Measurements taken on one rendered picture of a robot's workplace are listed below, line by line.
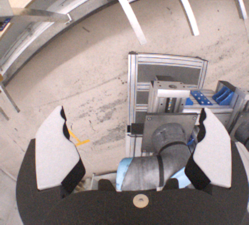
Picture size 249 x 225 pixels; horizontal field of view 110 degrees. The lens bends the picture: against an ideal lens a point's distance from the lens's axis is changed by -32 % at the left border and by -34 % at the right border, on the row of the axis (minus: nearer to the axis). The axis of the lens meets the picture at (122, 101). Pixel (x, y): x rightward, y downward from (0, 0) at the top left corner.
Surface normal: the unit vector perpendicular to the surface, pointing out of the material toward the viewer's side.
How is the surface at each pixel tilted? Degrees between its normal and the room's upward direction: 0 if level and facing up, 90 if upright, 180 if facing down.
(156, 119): 0
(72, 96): 0
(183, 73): 0
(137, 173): 67
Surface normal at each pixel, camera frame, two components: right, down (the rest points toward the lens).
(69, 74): -0.04, 0.50
